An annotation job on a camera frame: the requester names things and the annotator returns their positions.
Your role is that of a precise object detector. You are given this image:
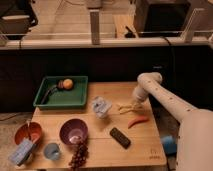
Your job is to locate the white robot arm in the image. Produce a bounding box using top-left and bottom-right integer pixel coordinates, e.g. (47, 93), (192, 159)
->
(133, 72), (213, 171)

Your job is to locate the black remote control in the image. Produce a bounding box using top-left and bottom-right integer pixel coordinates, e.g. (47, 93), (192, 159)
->
(110, 127), (131, 149)

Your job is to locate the orange fruit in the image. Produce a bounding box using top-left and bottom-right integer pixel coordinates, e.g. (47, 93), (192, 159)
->
(63, 79), (74, 90)

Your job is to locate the blue cup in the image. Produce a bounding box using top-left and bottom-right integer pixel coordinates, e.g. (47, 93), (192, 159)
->
(43, 143), (61, 161)

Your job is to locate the black handled utensil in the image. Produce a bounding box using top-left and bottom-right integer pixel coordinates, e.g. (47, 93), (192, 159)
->
(41, 80), (64, 104)

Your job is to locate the purple bowl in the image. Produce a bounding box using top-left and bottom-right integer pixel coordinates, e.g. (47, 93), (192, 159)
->
(59, 118), (88, 145)

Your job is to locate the dark grape bunch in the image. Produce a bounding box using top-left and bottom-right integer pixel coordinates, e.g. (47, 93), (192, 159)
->
(69, 141), (88, 171)

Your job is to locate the red bowl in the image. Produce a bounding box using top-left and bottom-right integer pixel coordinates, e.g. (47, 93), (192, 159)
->
(14, 122), (42, 145)

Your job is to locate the white crumpled packet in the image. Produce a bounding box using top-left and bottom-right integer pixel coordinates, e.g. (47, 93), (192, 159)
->
(92, 96), (112, 119)

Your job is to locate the green plastic tray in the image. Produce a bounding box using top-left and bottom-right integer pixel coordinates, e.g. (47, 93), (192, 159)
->
(33, 76), (88, 110)

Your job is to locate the blue object on floor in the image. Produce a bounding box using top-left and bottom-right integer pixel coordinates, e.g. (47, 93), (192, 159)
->
(161, 136), (177, 155)

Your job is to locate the orange carrot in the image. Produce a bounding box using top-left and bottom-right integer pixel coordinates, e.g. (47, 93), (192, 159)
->
(128, 116), (149, 129)

